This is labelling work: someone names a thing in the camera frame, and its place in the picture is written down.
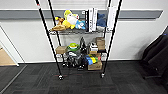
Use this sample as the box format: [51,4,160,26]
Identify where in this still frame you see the black upright bag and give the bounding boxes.
[78,36,89,55]

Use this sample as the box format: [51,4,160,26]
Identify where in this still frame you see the small white printed box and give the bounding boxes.
[88,42,100,53]

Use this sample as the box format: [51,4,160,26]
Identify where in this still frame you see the green round toy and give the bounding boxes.
[67,41,81,53]

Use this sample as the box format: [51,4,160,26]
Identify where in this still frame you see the blue yellow toy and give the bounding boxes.
[85,54,101,66]

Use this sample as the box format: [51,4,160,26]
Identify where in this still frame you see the tall brown cardboard box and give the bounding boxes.
[95,36,107,52]

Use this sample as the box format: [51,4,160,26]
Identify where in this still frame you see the low brown cardboard box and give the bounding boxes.
[87,60,104,72]

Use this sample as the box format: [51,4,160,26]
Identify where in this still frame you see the small blue plush toy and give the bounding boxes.
[75,19,87,31]

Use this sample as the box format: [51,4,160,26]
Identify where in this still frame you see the small flat cardboard box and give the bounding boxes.
[55,45,69,55]

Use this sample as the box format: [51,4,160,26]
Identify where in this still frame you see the white box with black edge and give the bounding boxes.
[85,7,94,33]

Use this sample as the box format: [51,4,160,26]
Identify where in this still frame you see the yellow white plush duck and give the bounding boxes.
[62,9,81,31]

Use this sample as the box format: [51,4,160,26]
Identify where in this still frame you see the slim white box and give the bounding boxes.
[91,7,99,33]

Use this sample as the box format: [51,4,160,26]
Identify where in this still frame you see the dark blue bag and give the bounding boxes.
[96,12,109,30]

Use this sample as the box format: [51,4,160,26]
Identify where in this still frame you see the brown orange plush toy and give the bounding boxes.
[51,16,67,33]

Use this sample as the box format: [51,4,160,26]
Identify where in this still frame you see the tall wide white box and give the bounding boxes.
[106,5,119,32]

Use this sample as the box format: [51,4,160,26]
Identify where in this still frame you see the black office chair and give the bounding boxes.
[140,32,168,88]

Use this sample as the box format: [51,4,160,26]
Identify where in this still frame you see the black wire shelf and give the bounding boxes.
[34,0,124,81]

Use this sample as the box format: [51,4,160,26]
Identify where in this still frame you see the long grey wall band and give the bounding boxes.
[0,9,165,21]

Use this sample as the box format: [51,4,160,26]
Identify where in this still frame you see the white door frame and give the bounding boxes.
[0,24,21,68]

